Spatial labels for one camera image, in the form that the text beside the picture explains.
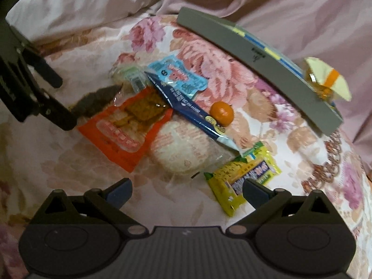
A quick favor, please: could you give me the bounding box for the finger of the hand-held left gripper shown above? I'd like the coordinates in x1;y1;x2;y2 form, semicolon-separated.
37;92;78;132
23;44;63;90

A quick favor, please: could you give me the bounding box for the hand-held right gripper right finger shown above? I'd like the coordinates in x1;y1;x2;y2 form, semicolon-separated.
227;179;336;236

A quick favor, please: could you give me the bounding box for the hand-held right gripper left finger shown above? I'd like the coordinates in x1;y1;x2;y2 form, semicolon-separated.
38;178;150;236

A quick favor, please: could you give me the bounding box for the yellow snack packet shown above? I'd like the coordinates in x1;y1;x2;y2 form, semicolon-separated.
203;141;282;218

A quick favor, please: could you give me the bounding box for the orange snack packet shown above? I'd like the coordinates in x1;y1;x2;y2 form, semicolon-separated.
78;87;174;173

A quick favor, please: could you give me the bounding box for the green-label biscuit packet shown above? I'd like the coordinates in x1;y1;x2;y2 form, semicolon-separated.
110;64;146;94

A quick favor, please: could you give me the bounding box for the clear rice cracker packet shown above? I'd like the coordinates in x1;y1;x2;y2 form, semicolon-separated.
148;119;224;178

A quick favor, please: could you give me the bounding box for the tangerine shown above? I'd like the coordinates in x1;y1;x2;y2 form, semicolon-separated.
210;101;234;127

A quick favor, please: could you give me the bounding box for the dark blue snack packet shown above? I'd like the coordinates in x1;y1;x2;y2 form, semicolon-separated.
144;71;242;153

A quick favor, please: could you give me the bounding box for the light blue snack packet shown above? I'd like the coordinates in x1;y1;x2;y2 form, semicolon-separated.
145;55;209;101

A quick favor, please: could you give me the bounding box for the grey cardboard box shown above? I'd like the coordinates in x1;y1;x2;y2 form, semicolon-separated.
177;7;343;136

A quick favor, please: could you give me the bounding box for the floral blanket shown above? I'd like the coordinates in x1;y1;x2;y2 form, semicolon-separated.
0;14;372;279

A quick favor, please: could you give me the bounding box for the pale pink quilt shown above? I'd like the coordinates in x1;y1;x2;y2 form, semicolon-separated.
6;0;163;40

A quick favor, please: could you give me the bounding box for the cream orange-striped snack packet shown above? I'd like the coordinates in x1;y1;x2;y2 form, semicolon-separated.
305;57;352;102

